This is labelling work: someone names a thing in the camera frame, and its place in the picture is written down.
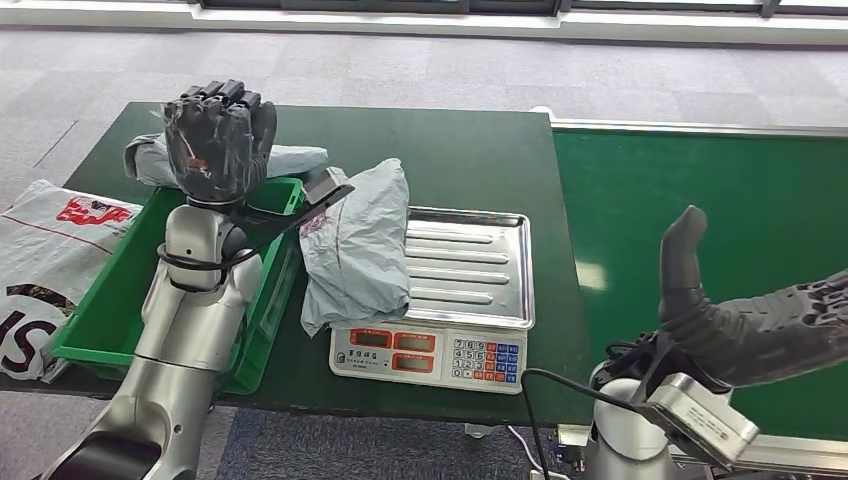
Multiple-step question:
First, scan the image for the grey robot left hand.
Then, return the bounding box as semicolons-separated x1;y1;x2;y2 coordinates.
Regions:
163;79;278;205

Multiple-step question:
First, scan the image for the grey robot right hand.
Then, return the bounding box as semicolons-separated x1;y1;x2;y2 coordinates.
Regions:
657;205;848;390

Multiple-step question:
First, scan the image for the grey plastic package red print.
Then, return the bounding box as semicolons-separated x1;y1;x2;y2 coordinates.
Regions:
298;157;412;338

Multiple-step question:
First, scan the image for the long grey plastic package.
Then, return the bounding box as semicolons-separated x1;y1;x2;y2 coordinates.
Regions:
123;132;329;189

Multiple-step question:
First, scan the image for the green conveyor belt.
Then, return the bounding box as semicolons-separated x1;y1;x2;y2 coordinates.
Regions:
553;129;848;442

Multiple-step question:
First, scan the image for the green plastic crate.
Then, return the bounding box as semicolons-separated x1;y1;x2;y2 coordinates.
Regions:
51;175;306;397

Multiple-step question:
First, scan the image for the white woven bag red print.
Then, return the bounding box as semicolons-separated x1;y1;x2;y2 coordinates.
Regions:
0;180;144;384

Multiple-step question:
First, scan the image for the white window ledge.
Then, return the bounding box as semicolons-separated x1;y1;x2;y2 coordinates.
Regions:
0;5;848;49

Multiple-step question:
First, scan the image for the electronic scale with steel tray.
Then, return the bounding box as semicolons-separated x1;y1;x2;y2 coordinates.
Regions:
329;206;537;397

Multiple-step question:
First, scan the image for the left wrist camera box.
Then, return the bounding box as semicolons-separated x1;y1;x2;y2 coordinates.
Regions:
291;166;356;220

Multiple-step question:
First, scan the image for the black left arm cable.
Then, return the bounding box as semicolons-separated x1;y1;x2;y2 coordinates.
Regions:
156;239;268;294

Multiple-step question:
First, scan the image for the aluminium conveyor frame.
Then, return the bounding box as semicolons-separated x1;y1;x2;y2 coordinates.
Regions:
529;105;848;480

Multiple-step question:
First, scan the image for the white cable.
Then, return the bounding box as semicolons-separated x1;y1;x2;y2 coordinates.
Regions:
506;425;571;480

